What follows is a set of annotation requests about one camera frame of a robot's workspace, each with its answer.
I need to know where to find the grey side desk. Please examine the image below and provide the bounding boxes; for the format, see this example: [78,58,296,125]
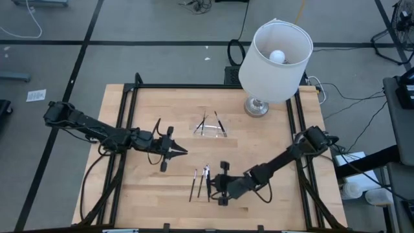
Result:
[382,76,414,233]

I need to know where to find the black aluminium frame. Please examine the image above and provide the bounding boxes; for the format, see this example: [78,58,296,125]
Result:
[76,72,349,233]

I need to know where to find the white box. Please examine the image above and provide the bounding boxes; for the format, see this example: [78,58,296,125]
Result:
[334,151,383,192]

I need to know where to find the printed paper sheet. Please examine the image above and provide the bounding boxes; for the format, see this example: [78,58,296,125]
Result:
[25,89,47,104]

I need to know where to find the clear acrylic organizer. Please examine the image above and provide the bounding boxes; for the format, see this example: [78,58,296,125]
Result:
[190,124,231,139]

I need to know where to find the black desk beam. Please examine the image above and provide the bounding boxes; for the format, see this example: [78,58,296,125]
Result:
[334,144,401,179]

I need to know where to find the white light bulb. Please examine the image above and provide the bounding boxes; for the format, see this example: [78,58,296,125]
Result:
[268,49,286,64]

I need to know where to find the thin black floor cable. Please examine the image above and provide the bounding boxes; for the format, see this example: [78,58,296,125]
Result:
[315,82,388,153]

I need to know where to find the black handle spoolie brush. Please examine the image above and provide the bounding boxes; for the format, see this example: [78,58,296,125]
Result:
[213,111,228,138]

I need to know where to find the black floor fan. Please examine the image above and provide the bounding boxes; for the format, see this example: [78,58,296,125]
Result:
[370,0,414,66]

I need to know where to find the white floor cable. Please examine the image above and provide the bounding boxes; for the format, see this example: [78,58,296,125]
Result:
[0,0,43,39]

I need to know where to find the yellow cable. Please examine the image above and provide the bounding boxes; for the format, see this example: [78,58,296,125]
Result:
[294,0,307,24]

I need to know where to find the grey furniture foot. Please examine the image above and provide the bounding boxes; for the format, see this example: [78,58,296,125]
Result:
[11,0,70,8]
[0,71,32,83]

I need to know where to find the coiled black cable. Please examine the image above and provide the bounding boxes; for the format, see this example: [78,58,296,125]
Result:
[226,0,250,67]

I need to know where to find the white power cable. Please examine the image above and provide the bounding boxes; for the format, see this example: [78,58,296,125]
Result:
[306,75,328,105]

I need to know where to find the tangled black cables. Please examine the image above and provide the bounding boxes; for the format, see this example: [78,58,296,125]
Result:
[178,0,213,16]

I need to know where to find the white paper roll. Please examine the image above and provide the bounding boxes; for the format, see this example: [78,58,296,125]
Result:
[341,181,365,201]
[364,187,395,207]

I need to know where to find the white shade silver table lamp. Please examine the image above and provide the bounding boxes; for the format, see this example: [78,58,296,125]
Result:
[238,18,314,118]

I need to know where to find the black arm base cable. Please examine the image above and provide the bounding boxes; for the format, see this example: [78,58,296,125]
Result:
[79,150,109,223]

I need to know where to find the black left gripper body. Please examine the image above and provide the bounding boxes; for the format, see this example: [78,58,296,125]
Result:
[151,126,175,173]

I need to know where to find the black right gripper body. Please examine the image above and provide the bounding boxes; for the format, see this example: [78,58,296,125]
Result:
[218,161,256,207]

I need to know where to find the black power box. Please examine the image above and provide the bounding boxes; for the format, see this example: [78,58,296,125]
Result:
[224,65,242,86]

